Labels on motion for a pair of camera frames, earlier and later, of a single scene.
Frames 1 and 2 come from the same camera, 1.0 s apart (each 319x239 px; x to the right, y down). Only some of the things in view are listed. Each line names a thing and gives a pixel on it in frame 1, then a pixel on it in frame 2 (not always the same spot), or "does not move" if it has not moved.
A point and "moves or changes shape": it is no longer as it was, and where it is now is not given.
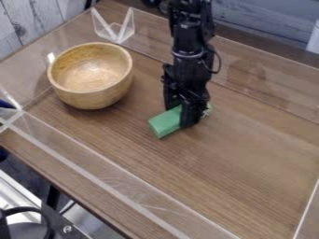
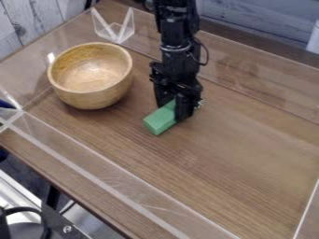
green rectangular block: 166,122 moves or changes shape
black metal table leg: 54,198 does not move
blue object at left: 6,104 does not move
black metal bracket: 62,229 does not move
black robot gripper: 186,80 to 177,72
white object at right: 313,42 does not move
